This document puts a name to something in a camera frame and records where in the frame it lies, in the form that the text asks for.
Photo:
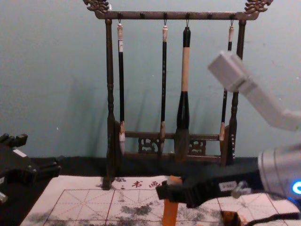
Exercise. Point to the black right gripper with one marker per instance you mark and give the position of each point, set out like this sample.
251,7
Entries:
223,176

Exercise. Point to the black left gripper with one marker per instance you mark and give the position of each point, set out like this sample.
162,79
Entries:
14,164

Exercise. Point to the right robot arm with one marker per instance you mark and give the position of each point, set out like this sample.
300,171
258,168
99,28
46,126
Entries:
258,99

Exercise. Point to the black table cloth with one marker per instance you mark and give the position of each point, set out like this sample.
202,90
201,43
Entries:
77,164

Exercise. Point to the white red-grid calligraphy practice cloth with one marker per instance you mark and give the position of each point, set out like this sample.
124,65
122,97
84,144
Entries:
82,202

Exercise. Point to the slim black brush small cap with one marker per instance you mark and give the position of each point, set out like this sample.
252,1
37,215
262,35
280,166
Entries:
224,106

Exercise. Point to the dark carved wooden brush rack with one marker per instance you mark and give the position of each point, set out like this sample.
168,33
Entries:
109,94

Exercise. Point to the black brush mottled pale cap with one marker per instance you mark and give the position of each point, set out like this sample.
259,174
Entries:
163,82

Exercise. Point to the black brush long white cap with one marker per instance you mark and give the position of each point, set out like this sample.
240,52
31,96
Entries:
121,82

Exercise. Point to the large cream and black brush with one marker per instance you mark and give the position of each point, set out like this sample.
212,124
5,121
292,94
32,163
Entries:
185,70

